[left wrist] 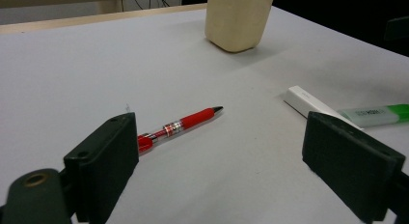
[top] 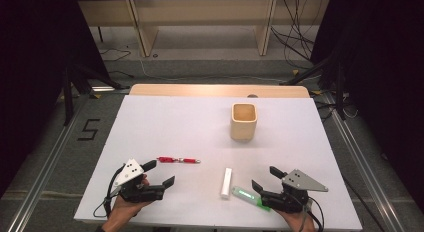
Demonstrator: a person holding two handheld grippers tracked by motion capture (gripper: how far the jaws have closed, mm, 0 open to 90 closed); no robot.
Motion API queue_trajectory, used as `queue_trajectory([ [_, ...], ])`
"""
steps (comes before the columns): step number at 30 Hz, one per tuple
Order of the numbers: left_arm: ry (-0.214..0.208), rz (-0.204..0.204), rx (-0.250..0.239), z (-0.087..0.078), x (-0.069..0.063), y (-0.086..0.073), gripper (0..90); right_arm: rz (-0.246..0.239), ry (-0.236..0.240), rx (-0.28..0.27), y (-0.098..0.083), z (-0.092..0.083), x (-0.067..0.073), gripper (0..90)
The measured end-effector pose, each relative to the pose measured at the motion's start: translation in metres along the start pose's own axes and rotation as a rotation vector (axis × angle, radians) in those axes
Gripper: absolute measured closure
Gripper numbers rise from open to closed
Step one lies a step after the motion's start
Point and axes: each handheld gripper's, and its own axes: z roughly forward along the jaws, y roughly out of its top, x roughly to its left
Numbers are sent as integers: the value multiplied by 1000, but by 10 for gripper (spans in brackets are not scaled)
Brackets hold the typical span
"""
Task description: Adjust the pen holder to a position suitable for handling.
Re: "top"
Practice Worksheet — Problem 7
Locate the tangle of black cables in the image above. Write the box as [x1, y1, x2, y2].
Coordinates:
[269, 0, 322, 70]

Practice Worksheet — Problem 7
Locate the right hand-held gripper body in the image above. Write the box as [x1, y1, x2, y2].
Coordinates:
[260, 168, 330, 214]

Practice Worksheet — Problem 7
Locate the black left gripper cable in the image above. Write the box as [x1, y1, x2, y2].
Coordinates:
[92, 166, 125, 220]

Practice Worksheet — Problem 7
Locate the person's left hand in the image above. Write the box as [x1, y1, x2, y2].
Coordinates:
[103, 174, 151, 227]

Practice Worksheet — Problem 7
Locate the light wooden shelf unit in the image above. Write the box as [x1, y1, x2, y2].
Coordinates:
[78, 0, 331, 58]

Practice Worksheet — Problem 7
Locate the beige square cup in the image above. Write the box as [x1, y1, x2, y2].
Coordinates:
[229, 102, 259, 142]

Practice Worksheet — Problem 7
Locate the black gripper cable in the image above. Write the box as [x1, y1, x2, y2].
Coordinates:
[92, 166, 125, 220]
[301, 196, 326, 232]

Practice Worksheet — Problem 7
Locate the green pen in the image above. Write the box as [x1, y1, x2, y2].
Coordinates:
[231, 186, 272, 212]

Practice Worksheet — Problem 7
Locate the white table cover board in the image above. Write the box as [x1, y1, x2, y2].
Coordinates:
[73, 94, 364, 232]

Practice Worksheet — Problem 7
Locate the black metal stand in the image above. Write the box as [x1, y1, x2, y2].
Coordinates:
[279, 54, 348, 122]
[62, 63, 130, 127]

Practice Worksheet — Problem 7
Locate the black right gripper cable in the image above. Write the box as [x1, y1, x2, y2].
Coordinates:
[301, 196, 326, 232]

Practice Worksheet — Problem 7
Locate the person's right hand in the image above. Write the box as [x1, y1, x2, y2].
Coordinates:
[276, 206, 317, 232]

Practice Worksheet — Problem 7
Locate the red pen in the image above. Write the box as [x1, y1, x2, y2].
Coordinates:
[156, 156, 202, 165]

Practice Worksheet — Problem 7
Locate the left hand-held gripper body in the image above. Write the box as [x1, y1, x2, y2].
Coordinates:
[112, 157, 167, 204]

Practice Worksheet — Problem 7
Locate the aluminium floor rail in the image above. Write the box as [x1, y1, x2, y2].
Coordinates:
[323, 91, 407, 232]
[6, 91, 88, 232]

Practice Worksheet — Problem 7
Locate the white marker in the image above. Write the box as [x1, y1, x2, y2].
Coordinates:
[220, 167, 233, 200]

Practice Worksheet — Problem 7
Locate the light wooden table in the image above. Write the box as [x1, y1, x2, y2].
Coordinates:
[128, 84, 311, 99]

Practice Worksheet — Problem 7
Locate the thin black floor cable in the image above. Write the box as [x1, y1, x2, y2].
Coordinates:
[99, 47, 133, 63]

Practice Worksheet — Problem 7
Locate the black curtain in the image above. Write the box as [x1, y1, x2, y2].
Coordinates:
[0, 0, 110, 197]
[310, 0, 424, 211]

